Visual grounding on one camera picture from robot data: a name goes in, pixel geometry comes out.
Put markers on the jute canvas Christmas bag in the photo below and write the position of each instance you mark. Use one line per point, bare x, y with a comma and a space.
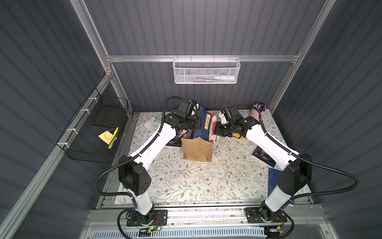
199, 149

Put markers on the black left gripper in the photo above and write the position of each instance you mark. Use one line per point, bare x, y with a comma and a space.
194, 118

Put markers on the white marker in basket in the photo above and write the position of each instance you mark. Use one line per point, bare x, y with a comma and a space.
225, 78

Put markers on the white wire basket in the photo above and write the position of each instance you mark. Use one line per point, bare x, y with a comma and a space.
201, 70

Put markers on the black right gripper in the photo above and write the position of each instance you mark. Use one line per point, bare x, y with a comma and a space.
221, 129

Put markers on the yellow sticky note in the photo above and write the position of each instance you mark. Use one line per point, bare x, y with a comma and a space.
108, 136

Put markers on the blue book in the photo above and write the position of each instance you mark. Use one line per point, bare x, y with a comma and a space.
273, 179
205, 123

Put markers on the floral table cloth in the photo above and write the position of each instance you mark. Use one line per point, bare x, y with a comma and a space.
233, 174

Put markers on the dark portrait book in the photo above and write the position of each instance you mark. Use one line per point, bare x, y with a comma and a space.
175, 142
263, 156

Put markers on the pink pen cup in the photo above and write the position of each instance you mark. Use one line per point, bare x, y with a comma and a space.
260, 107

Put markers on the dark portrait book left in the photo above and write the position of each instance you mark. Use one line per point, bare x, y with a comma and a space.
175, 142

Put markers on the black wire wall basket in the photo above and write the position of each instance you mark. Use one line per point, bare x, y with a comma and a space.
99, 113

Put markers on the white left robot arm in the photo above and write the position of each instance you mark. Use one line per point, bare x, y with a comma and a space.
134, 174

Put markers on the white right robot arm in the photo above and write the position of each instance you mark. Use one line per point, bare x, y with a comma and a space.
295, 173

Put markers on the dark portrait book right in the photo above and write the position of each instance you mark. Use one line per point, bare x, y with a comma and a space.
263, 156

